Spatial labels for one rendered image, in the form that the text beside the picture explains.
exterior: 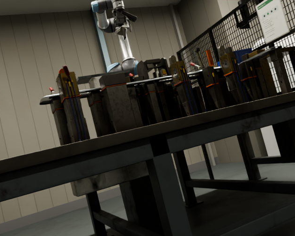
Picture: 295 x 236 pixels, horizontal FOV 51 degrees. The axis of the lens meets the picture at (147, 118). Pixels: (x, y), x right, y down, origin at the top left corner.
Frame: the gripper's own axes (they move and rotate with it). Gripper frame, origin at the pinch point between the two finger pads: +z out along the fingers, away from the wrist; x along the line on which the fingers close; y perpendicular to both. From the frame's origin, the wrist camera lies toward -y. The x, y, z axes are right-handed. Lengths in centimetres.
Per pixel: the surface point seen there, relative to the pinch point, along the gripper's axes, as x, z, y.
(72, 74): 50, 33, 54
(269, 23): 25, 11, -103
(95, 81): 13.6, 30.5, 34.0
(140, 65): 3.3, 22.6, -1.7
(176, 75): 43, 41, -6
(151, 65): 7.4, 24.8, -8.4
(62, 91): 49, 40, 60
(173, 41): -256, -70, -183
